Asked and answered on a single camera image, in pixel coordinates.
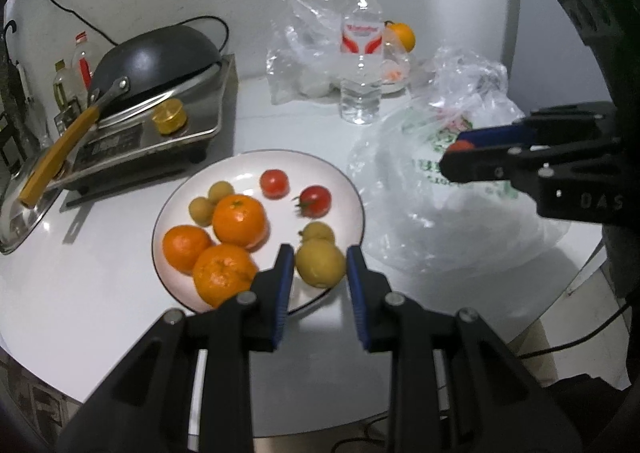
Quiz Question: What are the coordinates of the black floor cable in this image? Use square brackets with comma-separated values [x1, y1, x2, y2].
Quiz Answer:
[517, 300, 633, 359]
[332, 415, 396, 453]

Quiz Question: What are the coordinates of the black wok with wooden handle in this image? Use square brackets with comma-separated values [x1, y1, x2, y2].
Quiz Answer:
[19, 24, 224, 208]

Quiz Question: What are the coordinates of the clear plastic water bottle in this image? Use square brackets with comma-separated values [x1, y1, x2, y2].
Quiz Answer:
[339, 0, 386, 125]

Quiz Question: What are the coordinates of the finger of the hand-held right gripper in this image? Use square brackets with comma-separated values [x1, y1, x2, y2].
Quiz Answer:
[454, 103, 618, 149]
[439, 143, 551, 186]

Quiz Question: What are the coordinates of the white round plate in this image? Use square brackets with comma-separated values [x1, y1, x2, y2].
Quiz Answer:
[151, 149, 366, 316]

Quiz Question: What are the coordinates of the large orange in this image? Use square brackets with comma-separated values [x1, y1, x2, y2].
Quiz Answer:
[387, 22, 417, 54]

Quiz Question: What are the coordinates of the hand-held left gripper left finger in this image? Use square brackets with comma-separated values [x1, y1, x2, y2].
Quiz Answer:
[57, 243, 296, 453]

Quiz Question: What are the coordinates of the steel induction cooker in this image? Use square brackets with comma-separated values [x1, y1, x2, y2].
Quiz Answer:
[47, 53, 238, 194]

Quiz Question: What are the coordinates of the clear oil bottle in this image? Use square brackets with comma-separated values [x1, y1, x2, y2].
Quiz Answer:
[51, 60, 81, 114]

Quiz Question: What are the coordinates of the gold round knob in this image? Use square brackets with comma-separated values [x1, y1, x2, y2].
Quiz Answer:
[151, 100, 188, 135]

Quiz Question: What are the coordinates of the green printed plastic bag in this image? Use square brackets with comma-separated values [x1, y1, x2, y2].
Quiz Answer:
[346, 103, 571, 276]

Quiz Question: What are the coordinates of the crumpled clear plastic bag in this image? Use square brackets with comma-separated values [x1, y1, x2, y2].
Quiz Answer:
[425, 46, 526, 126]

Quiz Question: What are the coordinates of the black folded umbrella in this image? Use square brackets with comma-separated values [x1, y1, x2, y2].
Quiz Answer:
[0, 19, 26, 144]

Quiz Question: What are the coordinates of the small yellow round fruit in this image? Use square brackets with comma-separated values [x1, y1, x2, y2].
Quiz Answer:
[207, 181, 236, 205]
[188, 197, 217, 228]
[295, 239, 347, 290]
[298, 220, 336, 246]

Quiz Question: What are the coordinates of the steel pot lid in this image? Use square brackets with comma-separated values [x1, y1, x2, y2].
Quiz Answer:
[0, 148, 68, 256]

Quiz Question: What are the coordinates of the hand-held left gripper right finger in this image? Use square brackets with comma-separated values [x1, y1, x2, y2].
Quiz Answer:
[346, 244, 583, 453]

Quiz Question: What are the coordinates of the small tangerine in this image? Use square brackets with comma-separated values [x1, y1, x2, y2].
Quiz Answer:
[162, 224, 213, 276]
[212, 194, 268, 250]
[192, 243, 261, 310]

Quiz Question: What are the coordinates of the red label sauce bottle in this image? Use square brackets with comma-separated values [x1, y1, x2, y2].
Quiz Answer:
[71, 32, 101, 89]

